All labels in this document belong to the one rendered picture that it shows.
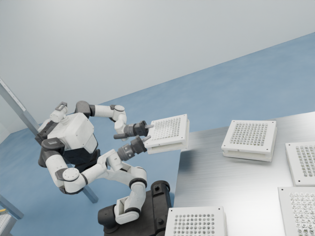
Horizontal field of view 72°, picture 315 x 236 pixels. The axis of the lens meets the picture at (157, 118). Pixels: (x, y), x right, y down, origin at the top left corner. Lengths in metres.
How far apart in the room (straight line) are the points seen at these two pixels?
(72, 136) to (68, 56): 3.59
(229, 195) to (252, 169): 0.19
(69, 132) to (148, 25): 3.28
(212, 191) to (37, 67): 4.68
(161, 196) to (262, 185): 1.19
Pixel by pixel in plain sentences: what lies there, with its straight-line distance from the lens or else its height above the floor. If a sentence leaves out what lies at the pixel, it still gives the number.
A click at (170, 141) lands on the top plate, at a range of 1.22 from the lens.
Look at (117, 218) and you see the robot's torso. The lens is 2.06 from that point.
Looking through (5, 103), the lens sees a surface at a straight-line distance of 2.11.
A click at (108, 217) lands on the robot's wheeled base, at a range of 2.11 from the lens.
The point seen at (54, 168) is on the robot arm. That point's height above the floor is 1.21.
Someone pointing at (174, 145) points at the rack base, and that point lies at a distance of 1.26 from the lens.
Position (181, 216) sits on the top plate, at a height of 0.94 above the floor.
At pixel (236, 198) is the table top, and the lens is 1.13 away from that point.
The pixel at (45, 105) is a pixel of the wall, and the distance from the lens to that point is 5.70.
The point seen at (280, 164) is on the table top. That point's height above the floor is 0.88.
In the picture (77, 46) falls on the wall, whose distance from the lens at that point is 4.79.
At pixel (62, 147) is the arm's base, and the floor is 1.22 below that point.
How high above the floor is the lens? 1.80
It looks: 30 degrees down
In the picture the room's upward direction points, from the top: 24 degrees counter-clockwise
